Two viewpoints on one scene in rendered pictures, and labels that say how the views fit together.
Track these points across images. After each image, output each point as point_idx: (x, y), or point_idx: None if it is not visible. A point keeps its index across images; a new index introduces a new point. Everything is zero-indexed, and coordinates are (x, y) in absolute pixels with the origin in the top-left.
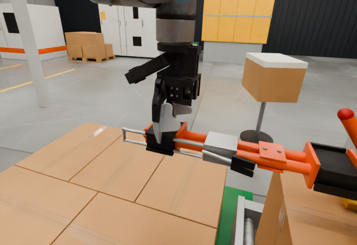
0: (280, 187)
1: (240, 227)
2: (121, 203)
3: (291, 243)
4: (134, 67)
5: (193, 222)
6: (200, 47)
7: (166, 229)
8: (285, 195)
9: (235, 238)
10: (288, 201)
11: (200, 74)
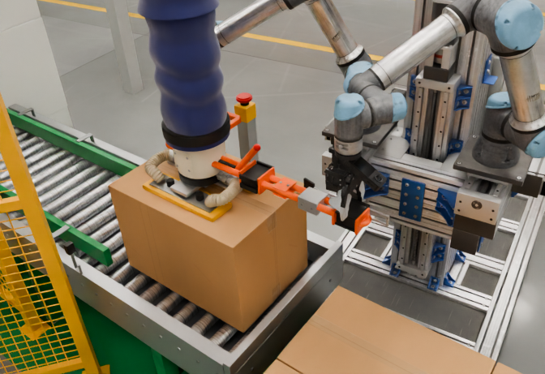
0: (258, 228)
1: (257, 329)
2: None
3: (287, 200)
4: (378, 174)
5: (302, 371)
6: (331, 146)
7: (340, 371)
8: (263, 219)
9: (270, 321)
10: (266, 216)
11: (327, 167)
